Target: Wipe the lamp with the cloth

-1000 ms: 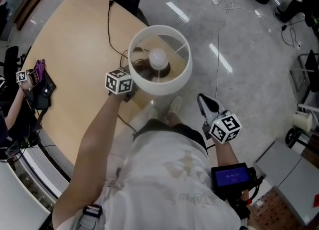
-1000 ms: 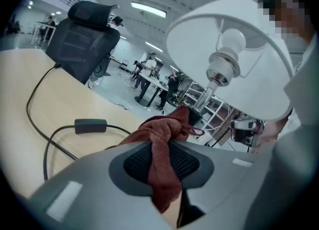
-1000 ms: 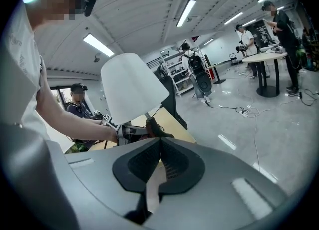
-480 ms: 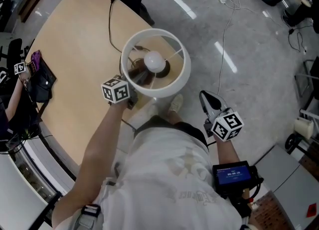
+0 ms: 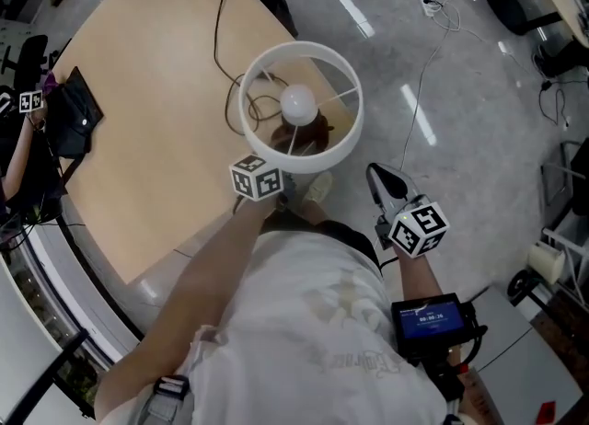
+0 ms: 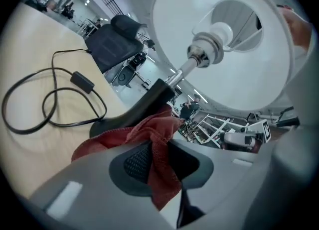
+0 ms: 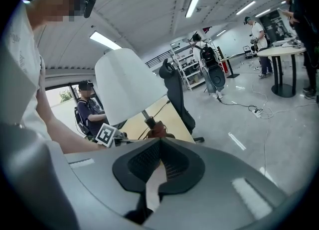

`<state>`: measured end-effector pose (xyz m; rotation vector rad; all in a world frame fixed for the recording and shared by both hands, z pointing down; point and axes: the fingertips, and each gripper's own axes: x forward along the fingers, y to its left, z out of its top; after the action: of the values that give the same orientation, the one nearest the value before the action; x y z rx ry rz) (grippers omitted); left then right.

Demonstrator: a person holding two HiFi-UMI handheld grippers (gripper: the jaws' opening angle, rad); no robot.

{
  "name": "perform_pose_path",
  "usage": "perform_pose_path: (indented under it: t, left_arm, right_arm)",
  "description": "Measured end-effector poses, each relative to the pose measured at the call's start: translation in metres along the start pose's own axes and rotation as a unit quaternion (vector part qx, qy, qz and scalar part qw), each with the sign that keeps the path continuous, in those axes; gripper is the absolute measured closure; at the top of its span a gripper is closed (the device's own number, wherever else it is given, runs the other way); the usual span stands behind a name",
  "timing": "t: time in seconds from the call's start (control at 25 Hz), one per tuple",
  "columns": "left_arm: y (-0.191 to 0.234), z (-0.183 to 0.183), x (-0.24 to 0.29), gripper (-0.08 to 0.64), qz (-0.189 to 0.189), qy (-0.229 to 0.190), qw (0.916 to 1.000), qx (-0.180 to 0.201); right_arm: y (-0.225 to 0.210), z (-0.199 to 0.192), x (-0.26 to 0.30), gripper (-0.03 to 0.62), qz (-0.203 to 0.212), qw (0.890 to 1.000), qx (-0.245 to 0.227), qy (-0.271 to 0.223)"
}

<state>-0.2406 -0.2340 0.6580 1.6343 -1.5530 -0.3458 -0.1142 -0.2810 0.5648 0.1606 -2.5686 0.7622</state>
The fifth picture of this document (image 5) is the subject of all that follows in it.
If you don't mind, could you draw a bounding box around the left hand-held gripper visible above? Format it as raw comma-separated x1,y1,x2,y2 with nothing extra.
227,153,300,213

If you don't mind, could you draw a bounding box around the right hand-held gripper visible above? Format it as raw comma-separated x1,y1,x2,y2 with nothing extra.
365,162,451,260

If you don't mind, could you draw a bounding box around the white table lamp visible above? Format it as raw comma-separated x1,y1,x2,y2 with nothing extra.
238,40,365,176

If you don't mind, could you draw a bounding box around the person's right forearm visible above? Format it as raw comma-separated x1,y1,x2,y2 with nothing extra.
397,251,446,305

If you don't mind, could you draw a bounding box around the person's left forearm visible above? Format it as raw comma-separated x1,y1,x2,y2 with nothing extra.
93,201,283,420

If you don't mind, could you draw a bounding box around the wooden work table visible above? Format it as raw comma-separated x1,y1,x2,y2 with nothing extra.
48,0,356,286

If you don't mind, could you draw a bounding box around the person's light shoe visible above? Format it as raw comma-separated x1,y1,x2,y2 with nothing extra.
300,170,334,207

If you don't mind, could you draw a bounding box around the black screen device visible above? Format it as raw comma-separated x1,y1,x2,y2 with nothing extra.
389,292,490,364

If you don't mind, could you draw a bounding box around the black cart wheel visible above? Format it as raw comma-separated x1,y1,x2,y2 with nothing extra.
507,268,536,301

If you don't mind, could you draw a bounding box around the white plastic roll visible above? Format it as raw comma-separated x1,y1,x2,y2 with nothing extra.
525,241,567,286

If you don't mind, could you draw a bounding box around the person's white shirt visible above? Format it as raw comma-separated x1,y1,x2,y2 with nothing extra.
98,228,462,425

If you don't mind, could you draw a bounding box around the black visitor chair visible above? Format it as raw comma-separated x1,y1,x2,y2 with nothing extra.
539,136,589,232

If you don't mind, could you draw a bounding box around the white shelf unit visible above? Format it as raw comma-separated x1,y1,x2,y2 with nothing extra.
541,224,589,278

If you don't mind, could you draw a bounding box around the black bag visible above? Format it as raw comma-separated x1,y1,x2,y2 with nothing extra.
42,65,106,185

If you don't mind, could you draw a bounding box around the gray cabinet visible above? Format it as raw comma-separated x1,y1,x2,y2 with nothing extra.
458,283,586,425

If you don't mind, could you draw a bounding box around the black swivel chair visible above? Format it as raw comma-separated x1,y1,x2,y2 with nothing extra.
0,33,51,92

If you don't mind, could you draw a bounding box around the small red object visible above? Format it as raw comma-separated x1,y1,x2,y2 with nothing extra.
537,398,559,423

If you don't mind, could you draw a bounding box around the black lamp cable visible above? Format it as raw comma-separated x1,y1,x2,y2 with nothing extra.
213,0,285,138

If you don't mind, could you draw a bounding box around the gray shoulder strap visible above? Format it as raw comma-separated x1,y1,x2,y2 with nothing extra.
136,373,195,425

